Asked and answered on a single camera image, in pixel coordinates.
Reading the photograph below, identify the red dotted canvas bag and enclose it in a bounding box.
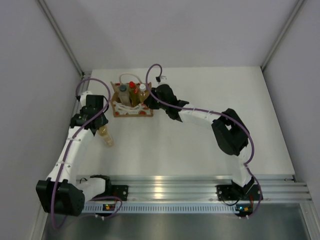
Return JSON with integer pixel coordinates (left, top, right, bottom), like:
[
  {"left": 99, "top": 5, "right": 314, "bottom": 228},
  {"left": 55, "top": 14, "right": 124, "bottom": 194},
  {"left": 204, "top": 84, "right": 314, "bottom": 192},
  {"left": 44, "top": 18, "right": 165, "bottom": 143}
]
[{"left": 111, "top": 72, "right": 154, "bottom": 118}]

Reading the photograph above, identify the amber bottle clear cap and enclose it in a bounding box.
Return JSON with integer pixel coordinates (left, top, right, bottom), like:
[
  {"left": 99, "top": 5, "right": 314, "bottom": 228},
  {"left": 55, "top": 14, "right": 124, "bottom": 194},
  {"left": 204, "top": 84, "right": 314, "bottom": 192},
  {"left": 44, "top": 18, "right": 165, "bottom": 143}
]
[{"left": 98, "top": 125, "right": 114, "bottom": 147}]

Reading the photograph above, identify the clear bottle grey cap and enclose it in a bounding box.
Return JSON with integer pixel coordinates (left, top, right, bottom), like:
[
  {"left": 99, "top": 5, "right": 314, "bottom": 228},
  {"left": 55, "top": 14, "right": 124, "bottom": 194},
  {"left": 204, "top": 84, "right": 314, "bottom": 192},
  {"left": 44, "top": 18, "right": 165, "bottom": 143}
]
[{"left": 118, "top": 84, "right": 131, "bottom": 106}]

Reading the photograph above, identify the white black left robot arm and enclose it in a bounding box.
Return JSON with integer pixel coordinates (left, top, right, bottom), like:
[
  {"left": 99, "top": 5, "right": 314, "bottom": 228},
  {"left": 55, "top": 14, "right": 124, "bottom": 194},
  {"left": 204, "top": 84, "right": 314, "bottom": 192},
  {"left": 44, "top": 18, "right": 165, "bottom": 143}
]
[{"left": 35, "top": 91, "right": 113, "bottom": 216}]

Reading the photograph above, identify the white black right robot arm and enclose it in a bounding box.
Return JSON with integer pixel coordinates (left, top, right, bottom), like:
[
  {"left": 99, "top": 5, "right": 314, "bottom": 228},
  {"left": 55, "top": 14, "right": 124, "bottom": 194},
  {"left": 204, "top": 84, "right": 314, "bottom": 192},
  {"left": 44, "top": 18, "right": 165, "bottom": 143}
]
[{"left": 143, "top": 84, "right": 255, "bottom": 200}]

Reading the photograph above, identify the amber bottle white cap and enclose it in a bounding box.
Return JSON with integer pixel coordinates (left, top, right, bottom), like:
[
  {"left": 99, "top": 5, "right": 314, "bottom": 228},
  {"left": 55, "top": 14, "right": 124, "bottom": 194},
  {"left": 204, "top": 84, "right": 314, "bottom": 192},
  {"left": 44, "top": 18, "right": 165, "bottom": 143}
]
[{"left": 138, "top": 83, "right": 149, "bottom": 104}]

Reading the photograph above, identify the yellow bottle red cap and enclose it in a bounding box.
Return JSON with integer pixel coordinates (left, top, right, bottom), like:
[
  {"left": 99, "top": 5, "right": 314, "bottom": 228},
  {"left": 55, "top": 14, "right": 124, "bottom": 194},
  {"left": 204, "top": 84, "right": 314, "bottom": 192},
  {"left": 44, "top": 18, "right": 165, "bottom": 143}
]
[{"left": 128, "top": 81, "right": 140, "bottom": 107}]

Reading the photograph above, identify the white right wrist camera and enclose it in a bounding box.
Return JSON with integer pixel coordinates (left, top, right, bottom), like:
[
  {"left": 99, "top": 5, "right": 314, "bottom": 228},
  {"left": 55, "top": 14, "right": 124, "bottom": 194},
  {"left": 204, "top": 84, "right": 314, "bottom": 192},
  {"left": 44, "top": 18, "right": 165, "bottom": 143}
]
[{"left": 155, "top": 75, "right": 167, "bottom": 85}]

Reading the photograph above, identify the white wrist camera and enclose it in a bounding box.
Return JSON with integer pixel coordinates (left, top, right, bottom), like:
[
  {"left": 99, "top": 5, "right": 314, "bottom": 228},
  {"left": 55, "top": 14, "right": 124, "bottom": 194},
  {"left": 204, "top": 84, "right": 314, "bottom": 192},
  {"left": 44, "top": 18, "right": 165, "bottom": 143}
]
[
  {"left": 76, "top": 90, "right": 92, "bottom": 102},
  {"left": 155, "top": 75, "right": 167, "bottom": 85}
]

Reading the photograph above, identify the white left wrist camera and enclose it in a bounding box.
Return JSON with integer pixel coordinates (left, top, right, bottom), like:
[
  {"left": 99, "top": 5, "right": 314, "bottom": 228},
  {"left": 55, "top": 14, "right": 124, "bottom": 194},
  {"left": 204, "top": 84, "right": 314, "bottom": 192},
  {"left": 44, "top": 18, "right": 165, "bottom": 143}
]
[{"left": 76, "top": 90, "right": 92, "bottom": 102}]

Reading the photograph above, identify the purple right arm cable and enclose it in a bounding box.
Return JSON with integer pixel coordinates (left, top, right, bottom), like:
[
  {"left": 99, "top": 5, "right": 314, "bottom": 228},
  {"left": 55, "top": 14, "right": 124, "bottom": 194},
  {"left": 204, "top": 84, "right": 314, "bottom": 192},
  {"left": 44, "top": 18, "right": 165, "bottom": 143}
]
[{"left": 144, "top": 63, "right": 264, "bottom": 218}]

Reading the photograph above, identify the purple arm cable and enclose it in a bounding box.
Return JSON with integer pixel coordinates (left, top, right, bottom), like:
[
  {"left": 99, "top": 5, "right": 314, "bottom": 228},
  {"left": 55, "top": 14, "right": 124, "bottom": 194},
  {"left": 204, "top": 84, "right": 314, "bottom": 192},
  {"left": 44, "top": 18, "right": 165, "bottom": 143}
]
[
  {"left": 144, "top": 63, "right": 264, "bottom": 218},
  {"left": 51, "top": 78, "right": 123, "bottom": 230}
]

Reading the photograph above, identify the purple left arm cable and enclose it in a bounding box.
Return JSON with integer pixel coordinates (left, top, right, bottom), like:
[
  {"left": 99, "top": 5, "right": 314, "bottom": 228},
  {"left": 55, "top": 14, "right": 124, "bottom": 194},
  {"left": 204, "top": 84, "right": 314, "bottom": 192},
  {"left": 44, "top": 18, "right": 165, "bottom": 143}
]
[{"left": 51, "top": 78, "right": 123, "bottom": 230}]

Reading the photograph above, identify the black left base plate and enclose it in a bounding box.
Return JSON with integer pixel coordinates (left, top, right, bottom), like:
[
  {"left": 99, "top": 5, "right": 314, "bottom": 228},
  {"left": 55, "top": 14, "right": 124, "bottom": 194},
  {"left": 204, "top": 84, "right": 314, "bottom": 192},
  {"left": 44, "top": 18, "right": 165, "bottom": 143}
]
[{"left": 107, "top": 185, "right": 129, "bottom": 201}]

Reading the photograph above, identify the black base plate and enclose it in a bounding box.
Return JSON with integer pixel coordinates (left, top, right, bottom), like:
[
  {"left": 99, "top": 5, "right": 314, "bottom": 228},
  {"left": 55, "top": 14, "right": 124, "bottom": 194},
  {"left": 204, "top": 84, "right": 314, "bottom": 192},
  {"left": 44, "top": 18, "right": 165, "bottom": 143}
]
[
  {"left": 107, "top": 185, "right": 129, "bottom": 201},
  {"left": 216, "top": 184, "right": 261, "bottom": 202}
]

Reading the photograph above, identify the white slotted cable duct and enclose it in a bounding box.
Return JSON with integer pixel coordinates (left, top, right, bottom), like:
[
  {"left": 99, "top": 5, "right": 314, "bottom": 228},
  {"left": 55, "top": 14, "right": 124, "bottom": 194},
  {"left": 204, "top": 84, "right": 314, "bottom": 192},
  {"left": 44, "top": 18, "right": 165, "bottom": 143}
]
[{"left": 82, "top": 202, "right": 239, "bottom": 214}]

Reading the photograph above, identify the left aluminium frame post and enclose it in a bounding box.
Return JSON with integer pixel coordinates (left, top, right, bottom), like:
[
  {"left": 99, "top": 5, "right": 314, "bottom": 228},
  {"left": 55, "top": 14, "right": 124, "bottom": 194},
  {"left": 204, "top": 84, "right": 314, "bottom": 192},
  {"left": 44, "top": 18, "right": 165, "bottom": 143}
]
[{"left": 36, "top": 0, "right": 84, "bottom": 76}]

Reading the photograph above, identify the aluminium frame post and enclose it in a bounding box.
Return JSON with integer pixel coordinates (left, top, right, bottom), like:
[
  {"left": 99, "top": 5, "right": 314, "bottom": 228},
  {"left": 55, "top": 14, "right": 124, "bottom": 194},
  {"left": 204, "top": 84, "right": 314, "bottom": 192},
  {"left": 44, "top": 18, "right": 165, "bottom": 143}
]
[
  {"left": 260, "top": 0, "right": 307, "bottom": 72},
  {"left": 36, "top": 0, "right": 84, "bottom": 76}
]

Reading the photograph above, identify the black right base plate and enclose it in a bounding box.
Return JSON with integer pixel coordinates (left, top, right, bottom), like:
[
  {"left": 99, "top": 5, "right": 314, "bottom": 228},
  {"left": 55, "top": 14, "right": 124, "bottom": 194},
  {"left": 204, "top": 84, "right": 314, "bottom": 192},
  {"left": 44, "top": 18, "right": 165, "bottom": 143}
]
[{"left": 216, "top": 184, "right": 261, "bottom": 202}]

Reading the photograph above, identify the aluminium mounting rail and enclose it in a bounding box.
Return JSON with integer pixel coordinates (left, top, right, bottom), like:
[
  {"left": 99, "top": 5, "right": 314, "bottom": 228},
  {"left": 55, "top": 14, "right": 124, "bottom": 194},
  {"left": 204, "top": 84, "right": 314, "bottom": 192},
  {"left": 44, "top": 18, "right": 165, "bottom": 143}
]
[{"left": 110, "top": 175, "right": 312, "bottom": 204}]

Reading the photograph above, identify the right aluminium frame post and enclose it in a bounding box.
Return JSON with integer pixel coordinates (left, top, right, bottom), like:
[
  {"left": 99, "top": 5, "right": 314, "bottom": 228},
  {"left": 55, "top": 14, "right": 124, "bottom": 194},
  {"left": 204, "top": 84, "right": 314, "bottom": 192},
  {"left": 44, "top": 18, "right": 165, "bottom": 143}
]
[{"left": 260, "top": 0, "right": 307, "bottom": 72}]

